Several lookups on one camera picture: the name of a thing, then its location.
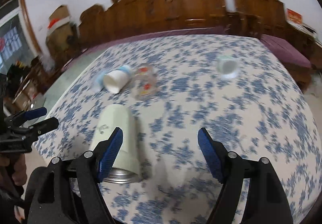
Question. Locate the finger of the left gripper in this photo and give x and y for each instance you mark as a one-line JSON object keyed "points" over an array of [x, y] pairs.
{"points": [[41, 128], [35, 113]]}

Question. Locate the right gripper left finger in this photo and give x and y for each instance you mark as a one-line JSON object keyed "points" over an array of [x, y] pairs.
{"points": [[68, 190]]}

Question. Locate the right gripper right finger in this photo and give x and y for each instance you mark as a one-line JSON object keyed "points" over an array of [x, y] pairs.
{"points": [[266, 199]]}

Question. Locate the cream steel thermos cup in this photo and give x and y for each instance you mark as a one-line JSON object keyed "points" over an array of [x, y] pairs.
{"points": [[114, 146]]}

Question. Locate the clear plastic cup blue label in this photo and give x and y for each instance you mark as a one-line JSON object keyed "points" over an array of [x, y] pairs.
{"points": [[98, 84]]}

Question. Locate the white paper cup blue stripes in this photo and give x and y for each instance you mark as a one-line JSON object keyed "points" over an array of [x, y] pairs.
{"points": [[116, 80]]}

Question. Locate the glass cup red flowers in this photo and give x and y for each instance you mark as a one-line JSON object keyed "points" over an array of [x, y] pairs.
{"points": [[144, 82]]}

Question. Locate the small green yogurt cup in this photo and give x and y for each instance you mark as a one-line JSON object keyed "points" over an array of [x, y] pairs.
{"points": [[228, 67]]}

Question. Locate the person's left hand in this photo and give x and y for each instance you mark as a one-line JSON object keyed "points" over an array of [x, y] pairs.
{"points": [[19, 176]]}

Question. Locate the purple sofa cushion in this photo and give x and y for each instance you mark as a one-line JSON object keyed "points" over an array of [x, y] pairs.
{"points": [[211, 30]]}

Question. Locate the stacked cardboard boxes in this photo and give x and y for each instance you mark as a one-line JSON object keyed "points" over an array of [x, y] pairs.
{"points": [[61, 37]]}

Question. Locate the blue floral tablecloth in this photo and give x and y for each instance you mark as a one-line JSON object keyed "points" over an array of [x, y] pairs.
{"points": [[262, 112]]}

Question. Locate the purple armchair cushion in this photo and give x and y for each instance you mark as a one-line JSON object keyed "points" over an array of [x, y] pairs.
{"points": [[284, 51]]}

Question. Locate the carved wooden sofa bench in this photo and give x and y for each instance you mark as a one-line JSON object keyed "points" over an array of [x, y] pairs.
{"points": [[126, 18]]}

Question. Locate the red gift box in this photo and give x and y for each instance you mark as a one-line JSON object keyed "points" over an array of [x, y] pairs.
{"points": [[294, 17]]}

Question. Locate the carved wooden armchair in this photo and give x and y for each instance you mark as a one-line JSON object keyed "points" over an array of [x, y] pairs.
{"points": [[268, 17]]}

